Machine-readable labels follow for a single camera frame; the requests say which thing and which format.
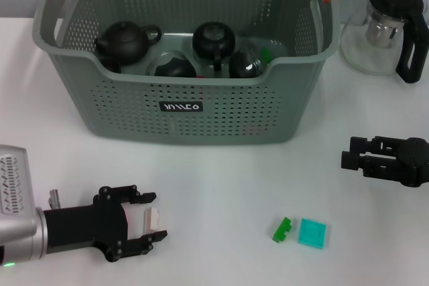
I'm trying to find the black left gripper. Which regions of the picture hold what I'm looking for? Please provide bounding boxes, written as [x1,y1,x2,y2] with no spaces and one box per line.
[43,184,168,263]

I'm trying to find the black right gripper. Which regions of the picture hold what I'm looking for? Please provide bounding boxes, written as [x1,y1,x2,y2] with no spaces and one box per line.
[341,135,429,189]

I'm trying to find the white long building brick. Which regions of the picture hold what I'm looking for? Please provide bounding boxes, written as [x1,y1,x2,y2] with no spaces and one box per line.
[143,207,164,233]

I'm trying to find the green car-shaped brick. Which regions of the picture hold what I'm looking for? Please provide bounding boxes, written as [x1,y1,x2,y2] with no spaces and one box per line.
[269,216,294,243]

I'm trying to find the glass teacup black base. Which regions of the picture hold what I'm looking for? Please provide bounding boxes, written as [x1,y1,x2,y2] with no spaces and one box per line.
[192,21,236,72]
[147,50,198,78]
[228,49,263,78]

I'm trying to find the grey perforated storage bin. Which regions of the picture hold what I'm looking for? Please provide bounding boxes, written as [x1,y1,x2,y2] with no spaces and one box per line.
[32,0,339,146]

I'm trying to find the teal flat plate brick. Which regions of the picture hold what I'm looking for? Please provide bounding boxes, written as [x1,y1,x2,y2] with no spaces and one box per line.
[296,218,328,250]

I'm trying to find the glass teapot black lid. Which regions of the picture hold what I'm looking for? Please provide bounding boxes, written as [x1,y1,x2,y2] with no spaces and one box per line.
[340,0,429,84]

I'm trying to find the black clay teapot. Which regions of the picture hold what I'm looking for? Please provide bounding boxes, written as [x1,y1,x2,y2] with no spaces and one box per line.
[94,20,163,66]

